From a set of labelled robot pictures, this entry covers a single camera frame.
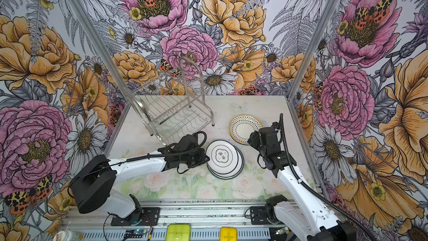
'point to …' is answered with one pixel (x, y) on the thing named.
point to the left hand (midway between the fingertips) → (208, 163)
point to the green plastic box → (179, 232)
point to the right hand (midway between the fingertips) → (254, 140)
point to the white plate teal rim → (226, 160)
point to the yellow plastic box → (228, 234)
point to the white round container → (68, 235)
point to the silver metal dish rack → (173, 104)
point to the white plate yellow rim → (241, 127)
